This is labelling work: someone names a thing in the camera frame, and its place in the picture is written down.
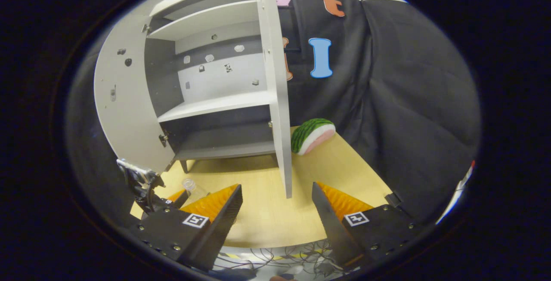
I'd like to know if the clear plastic bottle green label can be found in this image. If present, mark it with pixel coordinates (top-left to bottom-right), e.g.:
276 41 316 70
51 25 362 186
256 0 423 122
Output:
183 178 210 206

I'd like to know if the white cabinet door headphones sticker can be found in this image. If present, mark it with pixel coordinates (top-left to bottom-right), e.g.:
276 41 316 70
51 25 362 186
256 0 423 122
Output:
255 0 293 199

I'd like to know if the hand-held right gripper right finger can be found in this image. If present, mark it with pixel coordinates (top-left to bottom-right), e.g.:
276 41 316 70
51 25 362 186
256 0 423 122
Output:
312 182 427 269

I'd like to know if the black backdrop cloth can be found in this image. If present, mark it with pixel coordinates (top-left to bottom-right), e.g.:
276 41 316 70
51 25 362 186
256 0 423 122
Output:
273 0 482 225
65 49 130 225

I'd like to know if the watermelon slice toy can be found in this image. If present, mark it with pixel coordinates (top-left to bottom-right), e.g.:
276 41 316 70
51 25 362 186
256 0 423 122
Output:
291 118 336 156

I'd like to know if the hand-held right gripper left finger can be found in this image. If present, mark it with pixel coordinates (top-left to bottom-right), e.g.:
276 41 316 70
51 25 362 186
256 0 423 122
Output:
128 184 243 272

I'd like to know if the white cabinet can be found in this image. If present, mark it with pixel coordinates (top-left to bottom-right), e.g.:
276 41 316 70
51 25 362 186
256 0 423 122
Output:
144 0 276 174

